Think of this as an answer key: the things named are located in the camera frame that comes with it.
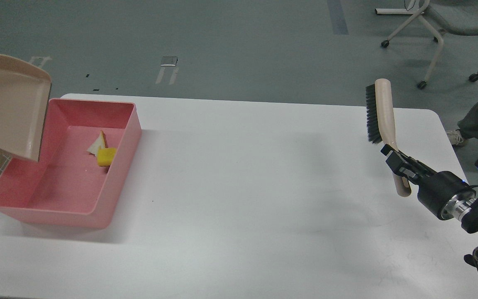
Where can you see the grey office chair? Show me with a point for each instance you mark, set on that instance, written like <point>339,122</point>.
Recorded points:
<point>456,17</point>

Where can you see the pink plastic bin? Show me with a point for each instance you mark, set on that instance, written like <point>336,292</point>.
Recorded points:
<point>66,186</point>

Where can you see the beige plastic dustpan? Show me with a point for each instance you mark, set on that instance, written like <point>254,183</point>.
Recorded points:
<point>24,96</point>

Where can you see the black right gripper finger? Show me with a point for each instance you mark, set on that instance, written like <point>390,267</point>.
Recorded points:
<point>405,167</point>
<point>387,149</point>

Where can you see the yellow sponge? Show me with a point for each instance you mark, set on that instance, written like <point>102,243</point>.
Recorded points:
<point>105,156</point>

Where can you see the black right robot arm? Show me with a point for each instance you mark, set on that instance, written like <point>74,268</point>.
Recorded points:
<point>469,223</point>

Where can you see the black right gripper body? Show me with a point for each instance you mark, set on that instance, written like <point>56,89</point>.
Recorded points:
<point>445,195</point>

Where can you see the beige hand brush black bristles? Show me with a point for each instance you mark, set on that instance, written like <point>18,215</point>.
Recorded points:
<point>380,125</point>

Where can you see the white sneaker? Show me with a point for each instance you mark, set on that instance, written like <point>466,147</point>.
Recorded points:
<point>456,139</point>

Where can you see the triangular bread slice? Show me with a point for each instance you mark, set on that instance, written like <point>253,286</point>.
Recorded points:
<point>100,143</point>

